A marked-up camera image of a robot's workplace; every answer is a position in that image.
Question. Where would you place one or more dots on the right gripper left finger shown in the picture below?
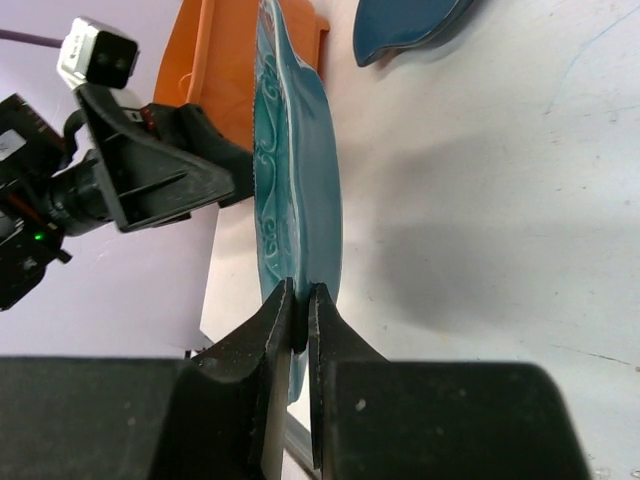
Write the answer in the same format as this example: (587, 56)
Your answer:
(219, 415)

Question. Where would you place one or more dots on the orange plastic bin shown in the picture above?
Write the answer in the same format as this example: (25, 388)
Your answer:
(209, 61)

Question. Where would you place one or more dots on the teal scalloped round plate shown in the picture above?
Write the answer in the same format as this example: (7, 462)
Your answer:
(298, 204)

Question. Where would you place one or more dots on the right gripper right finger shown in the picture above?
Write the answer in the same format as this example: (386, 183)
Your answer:
(372, 418)

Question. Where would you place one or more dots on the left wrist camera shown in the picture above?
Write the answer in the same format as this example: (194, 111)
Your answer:
(96, 53)

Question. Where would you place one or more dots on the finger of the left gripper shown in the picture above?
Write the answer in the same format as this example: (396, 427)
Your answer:
(188, 128)
(145, 182)

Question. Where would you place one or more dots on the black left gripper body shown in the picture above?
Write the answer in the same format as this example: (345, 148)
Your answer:
(69, 192)

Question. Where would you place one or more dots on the aluminium table frame rail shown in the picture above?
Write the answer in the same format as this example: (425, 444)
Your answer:
(298, 444)

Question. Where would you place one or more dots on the dark blue leaf plate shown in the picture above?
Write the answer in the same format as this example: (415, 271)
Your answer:
(384, 26)

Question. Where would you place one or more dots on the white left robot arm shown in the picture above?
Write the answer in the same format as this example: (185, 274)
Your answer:
(30, 241)

